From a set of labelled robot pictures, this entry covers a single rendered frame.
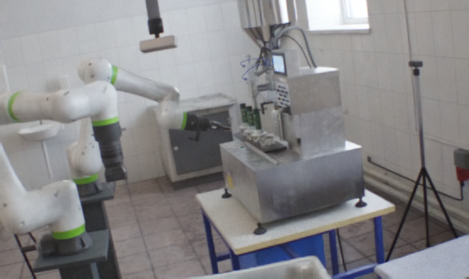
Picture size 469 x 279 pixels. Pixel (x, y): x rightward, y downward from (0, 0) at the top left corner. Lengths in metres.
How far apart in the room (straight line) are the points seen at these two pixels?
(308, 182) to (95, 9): 4.09
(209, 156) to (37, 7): 2.42
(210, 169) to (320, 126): 3.32
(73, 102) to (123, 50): 4.25
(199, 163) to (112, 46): 1.59
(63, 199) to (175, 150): 3.57
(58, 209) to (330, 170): 1.11
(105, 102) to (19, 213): 0.47
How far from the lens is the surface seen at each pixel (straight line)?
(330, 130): 2.32
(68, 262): 1.90
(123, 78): 2.60
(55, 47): 5.90
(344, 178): 2.32
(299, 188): 2.24
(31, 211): 1.84
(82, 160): 2.41
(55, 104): 1.68
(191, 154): 5.42
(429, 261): 1.90
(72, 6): 5.91
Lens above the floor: 1.63
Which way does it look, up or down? 12 degrees down
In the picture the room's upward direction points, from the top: 8 degrees counter-clockwise
